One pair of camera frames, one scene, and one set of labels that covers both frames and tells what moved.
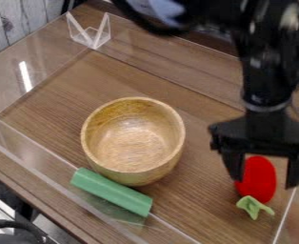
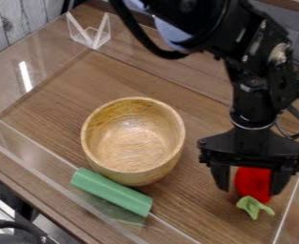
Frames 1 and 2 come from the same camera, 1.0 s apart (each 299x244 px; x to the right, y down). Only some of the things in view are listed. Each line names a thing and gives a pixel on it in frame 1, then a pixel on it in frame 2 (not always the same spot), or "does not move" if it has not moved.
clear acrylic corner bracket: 90,37 does not move
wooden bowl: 133,138 does not move
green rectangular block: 113,192 does not move
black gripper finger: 296,170 → 280,176
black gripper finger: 233,163 → 221,174
